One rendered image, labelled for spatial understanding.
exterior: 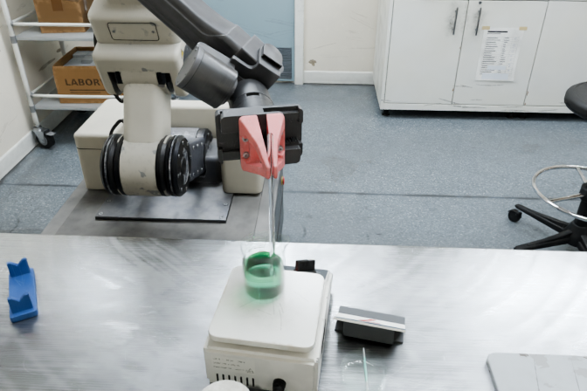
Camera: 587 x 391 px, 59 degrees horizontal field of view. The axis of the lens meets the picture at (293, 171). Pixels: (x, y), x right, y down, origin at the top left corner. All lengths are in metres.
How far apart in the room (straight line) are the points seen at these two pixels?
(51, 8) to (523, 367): 2.54
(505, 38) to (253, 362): 2.68
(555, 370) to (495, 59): 2.52
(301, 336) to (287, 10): 3.02
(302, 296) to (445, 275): 0.27
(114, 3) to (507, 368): 1.15
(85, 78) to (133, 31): 1.49
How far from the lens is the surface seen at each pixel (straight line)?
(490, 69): 3.13
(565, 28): 3.20
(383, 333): 0.69
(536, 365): 0.73
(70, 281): 0.85
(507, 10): 3.06
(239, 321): 0.61
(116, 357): 0.72
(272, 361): 0.60
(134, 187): 1.42
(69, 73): 2.88
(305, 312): 0.62
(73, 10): 2.80
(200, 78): 0.64
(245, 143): 0.59
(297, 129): 0.62
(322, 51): 3.56
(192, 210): 1.61
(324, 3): 3.48
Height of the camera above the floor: 1.28
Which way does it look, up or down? 30 degrees down
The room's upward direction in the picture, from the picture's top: straight up
